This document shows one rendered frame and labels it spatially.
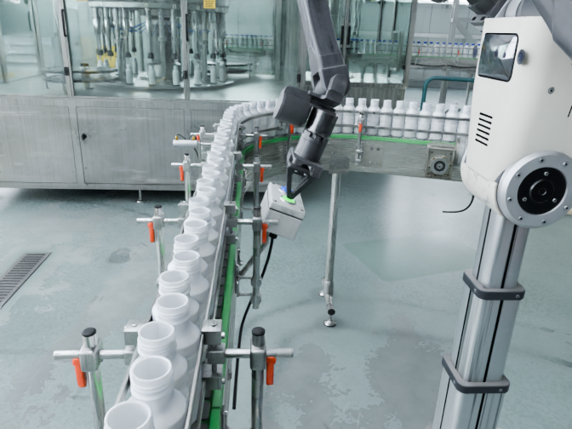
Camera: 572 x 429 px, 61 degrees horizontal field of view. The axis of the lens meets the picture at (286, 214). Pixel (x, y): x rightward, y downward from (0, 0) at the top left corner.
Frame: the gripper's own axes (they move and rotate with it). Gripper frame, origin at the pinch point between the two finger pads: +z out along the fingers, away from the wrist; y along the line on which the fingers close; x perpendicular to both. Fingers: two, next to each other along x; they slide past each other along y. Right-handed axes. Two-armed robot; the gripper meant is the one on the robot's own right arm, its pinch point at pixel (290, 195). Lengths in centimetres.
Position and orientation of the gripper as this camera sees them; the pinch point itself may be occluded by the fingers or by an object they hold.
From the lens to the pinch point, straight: 106.3
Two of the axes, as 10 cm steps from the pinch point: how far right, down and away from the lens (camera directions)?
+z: -3.7, 8.8, 3.1
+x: 9.3, 3.3, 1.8
